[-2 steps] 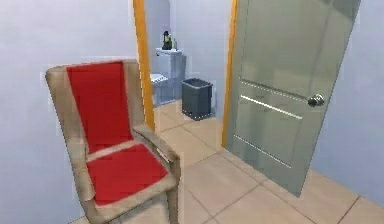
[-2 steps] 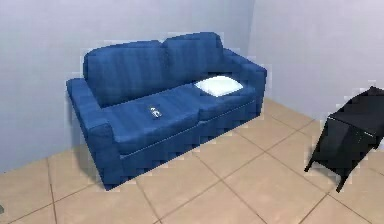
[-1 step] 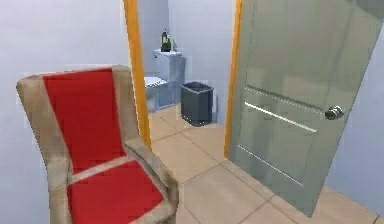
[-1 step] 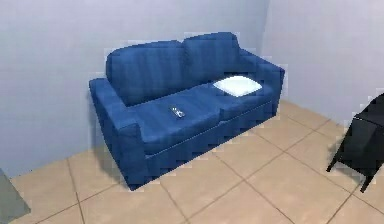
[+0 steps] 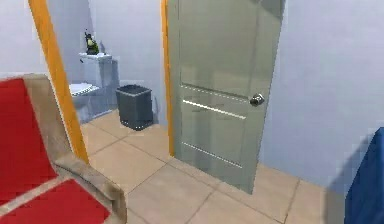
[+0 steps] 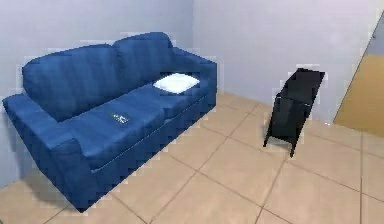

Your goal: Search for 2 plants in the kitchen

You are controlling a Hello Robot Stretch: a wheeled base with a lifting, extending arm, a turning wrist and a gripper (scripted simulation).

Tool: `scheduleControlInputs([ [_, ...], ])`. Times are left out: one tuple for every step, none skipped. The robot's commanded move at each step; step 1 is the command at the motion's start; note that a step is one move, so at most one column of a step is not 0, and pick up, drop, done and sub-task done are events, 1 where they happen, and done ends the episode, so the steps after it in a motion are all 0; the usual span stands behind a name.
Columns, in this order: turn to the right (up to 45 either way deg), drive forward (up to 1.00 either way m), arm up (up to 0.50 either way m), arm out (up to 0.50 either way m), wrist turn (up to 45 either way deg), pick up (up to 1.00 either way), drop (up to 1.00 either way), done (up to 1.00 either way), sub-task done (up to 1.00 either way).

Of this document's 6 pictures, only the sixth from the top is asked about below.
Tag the white pillow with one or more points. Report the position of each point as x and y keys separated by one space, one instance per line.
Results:
x=176 y=82

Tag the dark remote control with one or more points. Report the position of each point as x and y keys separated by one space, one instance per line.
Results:
x=120 y=118

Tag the blue sofa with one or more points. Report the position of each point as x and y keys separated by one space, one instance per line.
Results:
x=100 y=133

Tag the black side cabinet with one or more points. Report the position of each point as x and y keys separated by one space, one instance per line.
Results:
x=291 y=110

